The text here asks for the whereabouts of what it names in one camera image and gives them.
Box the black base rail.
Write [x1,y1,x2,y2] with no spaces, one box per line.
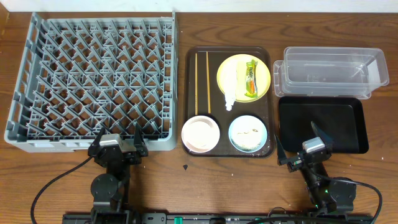
[62,212,374,224]

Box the grey dishwasher rack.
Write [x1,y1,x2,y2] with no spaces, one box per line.
[4,13,178,152]

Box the green snack wrapper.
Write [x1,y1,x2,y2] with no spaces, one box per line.
[245,59,257,98]

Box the yellow plate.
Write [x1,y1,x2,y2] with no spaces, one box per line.
[216,54,271,103]

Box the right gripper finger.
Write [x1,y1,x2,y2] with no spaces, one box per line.
[275,135,287,166]
[311,121,333,146]

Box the clear plastic bin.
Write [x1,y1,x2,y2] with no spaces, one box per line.
[273,47,389,100]

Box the light blue bowl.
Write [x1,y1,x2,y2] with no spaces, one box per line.
[228,115,268,153]

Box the black waste tray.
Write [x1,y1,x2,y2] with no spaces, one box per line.
[279,96,369,154]

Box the white napkin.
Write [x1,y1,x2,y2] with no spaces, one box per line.
[224,59,238,111]

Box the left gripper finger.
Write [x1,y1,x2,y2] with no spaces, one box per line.
[92,128,106,146]
[134,123,144,146]

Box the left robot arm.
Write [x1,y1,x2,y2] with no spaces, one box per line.
[88,126,149,224]

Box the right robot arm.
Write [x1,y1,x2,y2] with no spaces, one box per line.
[275,122,356,215]

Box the pink bowl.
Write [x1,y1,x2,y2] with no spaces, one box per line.
[181,116,220,154]

